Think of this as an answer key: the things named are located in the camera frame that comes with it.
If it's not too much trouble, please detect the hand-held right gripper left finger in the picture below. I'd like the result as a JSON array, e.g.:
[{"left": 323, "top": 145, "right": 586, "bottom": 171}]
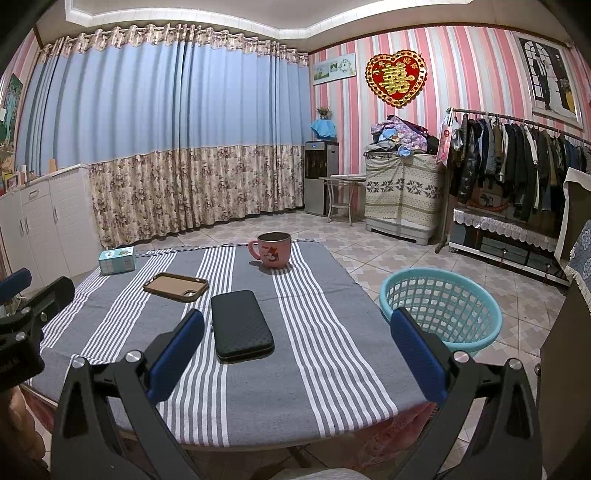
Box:
[{"left": 50, "top": 308, "right": 206, "bottom": 480}]

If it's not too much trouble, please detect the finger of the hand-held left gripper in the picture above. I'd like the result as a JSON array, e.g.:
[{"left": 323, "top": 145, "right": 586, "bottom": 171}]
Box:
[
  {"left": 0, "top": 269, "right": 33, "bottom": 304},
  {"left": 16, "top": 276, "right": 76, "bottom": 334}
]

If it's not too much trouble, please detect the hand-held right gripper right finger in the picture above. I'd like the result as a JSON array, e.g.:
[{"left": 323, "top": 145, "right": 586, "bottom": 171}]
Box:
[{"left": 390, "top": 307, "right": 544, "bottom": 480}]

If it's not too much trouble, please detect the teal plastic basket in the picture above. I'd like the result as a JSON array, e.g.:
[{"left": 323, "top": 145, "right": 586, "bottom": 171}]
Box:
[{"left": 379, "top": 268, "right": 503, "bottom": 359}]

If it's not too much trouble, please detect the person's left hand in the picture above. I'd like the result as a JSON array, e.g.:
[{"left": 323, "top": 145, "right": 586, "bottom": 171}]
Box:
[{"left": 0, "top": 385, "right": 49, "bottom": 480}]

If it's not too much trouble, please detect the black textured case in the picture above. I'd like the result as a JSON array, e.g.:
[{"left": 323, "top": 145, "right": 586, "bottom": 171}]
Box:
[{"left": 211, "top": 290, "right": 276, "bottom": 364}]

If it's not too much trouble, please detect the teal tissue box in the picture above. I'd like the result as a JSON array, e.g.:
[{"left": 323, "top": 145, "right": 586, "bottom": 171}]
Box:
[{"left": 98, "top": 246, "right": 136, "bottom": 277}]

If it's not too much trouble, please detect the brown phone case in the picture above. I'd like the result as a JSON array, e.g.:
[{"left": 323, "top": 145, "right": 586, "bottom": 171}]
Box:
[{"left": 142, "top": 272, "right": 210, "bottom": 304}]

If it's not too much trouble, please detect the pink floral table cover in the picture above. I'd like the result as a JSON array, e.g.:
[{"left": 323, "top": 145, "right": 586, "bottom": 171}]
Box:
[{"left": 295, "top": 401, "right": 445, "bottom": 468}]

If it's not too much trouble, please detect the white cabinet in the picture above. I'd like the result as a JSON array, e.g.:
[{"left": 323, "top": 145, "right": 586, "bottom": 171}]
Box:
[{"left": 0, "top": 164, "right": 103, "bottom": 288}]

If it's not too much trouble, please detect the grey white striped tablecloth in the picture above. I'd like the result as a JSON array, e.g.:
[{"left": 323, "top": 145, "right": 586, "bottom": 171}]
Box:
[{"left": 28, "top": 240, "right": 428, "bottom": 449}]

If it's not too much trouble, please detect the pink cartoon mug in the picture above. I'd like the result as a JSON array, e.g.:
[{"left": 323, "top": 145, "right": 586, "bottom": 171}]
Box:
[{"left": 248, "top": 232, "right": 293, "bottom": 271}]

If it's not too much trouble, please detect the dark wooden cabinet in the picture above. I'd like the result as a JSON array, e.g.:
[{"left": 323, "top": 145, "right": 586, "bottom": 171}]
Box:
[{"left": 538, "top": 217, "right": 591, "bottom": 480}]

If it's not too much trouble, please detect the lace covered low shelf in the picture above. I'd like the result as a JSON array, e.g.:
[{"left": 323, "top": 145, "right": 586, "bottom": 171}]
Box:
[{"left": 450, "top": 208, "right": 571, "bottom": 288}]

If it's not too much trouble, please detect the cloth covered washing machine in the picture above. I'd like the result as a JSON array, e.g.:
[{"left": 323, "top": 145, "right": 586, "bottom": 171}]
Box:
[{"left": 364, "top": 152, "right": 447, "bottom": 246}]

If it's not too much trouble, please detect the small metal side table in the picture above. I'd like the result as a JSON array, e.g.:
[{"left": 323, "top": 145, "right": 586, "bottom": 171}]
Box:
[{"left": 320, "top": 174, "right": 368, "bottom": 226}]

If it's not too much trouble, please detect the grey water dispenser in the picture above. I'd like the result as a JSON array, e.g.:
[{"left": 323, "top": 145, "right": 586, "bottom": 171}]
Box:
[{"left": 303, "top": 140, "right": 341, "bottom": 217}]

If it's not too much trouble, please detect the blue floral curtain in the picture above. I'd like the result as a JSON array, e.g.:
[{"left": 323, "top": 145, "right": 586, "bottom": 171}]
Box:
[{"left": 16, "top": 25, "right": 311, "bottom": 250}]

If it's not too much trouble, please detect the pink hanging packet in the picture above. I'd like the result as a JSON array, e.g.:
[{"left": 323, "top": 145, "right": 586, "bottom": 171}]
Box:
[{"left": 436, "top": 122, "right": 456, "bottom": 165}]

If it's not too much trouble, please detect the row of hanging clothes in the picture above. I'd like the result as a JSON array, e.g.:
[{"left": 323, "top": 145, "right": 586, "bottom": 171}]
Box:
[{"left": 450, "top": 115, "right": 591, "bottom": 223}]

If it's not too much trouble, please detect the pile of clothes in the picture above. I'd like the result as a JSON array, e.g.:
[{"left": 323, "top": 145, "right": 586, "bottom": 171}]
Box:
[{"left": 365, "top": 115, "right": 440, "bottom": 160}]

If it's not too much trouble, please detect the cream lace cloth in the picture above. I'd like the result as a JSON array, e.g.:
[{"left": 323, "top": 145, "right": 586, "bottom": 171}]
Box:
[{"left": 554, "top": 167, "right": 591, "bottom": 297}]

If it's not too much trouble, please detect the blue bottle cover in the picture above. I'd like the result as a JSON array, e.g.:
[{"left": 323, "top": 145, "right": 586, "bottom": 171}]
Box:
[{"left": 311, "top": 119, "right": 338, "bottom": 142}]

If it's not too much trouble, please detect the metal clothes rack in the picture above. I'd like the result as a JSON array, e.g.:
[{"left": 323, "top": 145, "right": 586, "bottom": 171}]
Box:
[{"left": 436, "top": 107, "right": 591, "bottom": 288}]

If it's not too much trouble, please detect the green wall poster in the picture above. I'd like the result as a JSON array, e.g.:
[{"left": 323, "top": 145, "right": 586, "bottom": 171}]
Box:
[{"left": 0, "top": 76, "right": 24, "bottom": 158}]

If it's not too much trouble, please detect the red heart wall decoration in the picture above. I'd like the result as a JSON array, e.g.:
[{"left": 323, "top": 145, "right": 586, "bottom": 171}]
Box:
[{"left": 366, "top": 52, "right": 429, "bottom": 110}]

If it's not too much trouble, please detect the wall clock picture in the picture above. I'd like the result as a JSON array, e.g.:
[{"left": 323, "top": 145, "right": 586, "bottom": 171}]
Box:
[{"left": 313, "top": 53, "right": 358, "bottom": 86}]

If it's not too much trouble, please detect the wedding photo wall poster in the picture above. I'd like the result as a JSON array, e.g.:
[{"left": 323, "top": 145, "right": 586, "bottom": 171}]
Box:
[{"left": 517, "top": 33, "right": 583, "bottom": 126}]

